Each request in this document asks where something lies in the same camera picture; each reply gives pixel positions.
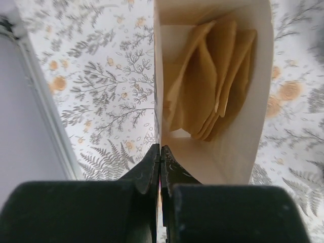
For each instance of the floral table mat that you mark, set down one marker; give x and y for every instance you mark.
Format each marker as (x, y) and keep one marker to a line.
(98, 61)

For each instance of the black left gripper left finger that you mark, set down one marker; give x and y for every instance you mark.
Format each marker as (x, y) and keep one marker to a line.
(124, 210)

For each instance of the aluminium frame rail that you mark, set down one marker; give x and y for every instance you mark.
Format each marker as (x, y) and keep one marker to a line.
(15, 31)

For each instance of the stack of brown filters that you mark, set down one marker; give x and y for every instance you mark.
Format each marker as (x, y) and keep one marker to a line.
(207, 72)

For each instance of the orange coffee filter box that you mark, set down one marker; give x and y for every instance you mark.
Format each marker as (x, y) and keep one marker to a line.
(229, 158)

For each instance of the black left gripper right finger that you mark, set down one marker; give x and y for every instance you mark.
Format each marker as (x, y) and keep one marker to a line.
(193, 212)

